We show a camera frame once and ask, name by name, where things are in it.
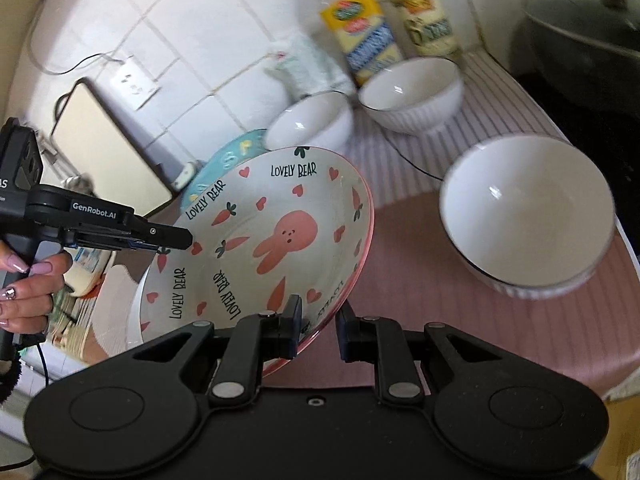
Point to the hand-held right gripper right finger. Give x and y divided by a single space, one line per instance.
350 335

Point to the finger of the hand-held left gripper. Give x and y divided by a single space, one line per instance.
125 244
160 234

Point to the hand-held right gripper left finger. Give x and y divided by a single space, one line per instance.
290 325

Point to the teal patterned plate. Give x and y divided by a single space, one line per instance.
230 157

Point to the rabbit print pink-rimmed plate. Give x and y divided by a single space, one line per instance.
280 200

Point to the white ribbed bowl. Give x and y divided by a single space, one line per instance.
310 120
525 210
410 90

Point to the person's left hand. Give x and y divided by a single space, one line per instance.
35 295

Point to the small cream bowl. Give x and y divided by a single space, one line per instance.
90 272

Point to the white cutting board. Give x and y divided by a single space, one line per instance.
110 145

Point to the white seasoning packet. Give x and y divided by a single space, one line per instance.
300 65

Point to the yellow label oil bottle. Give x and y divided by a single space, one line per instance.
360 35

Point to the black stove top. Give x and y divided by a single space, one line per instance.
600 130

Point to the clear vinegar bottle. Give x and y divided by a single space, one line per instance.
425 20

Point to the dark pot with lid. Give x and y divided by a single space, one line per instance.
580 35

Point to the white wall socket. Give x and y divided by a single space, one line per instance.
135 82

